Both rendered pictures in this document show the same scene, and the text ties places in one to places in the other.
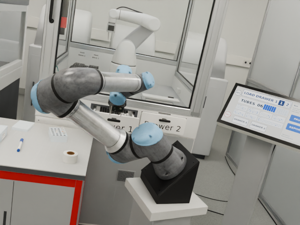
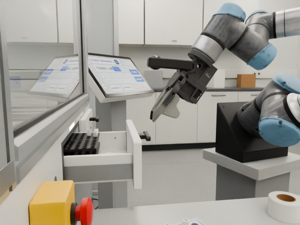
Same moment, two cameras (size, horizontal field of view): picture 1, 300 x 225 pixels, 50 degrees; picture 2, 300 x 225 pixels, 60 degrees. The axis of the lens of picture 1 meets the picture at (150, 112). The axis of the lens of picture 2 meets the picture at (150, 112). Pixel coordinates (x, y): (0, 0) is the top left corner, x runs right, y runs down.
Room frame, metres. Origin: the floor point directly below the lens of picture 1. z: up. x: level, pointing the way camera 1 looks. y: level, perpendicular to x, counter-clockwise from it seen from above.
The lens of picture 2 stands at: (1.73, 0.87, 1.06)
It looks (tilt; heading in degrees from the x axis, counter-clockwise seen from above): 8 degrees down; 270
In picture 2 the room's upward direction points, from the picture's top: straight up
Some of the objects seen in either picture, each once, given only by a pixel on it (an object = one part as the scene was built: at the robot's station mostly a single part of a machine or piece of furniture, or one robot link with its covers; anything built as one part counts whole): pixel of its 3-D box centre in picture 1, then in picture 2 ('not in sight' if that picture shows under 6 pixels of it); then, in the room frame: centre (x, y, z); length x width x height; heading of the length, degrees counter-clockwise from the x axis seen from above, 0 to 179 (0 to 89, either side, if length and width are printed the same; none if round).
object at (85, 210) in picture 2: not in sight; (81, 213); (1.82, 0.54, 0.88); 0.04 x 0.03 x 0.04; 99
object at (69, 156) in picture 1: (70, 156); (285, 206); (1.43, 0.34, 0.78); 0.07 x 0.07 x 0.04
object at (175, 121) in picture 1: (162, 123); (87, 127); (1.97, -0.09, 0.87); 0.29 x 0.02 x 0.11; 99
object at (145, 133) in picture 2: (114, 119); (142, 135); (1.75, 0.19, 0.91); 0.07 x 0.04 x 0.01; 99
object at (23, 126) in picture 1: (23, 126); not in sight; (1.73, 0.69, 0.77); 0.13 x 0.09 x 0.02; 4
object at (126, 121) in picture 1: (113, 123); (132, 147); (1.78, 0.20, 0.87); 0.29 x 0.02 x 0.11; 99
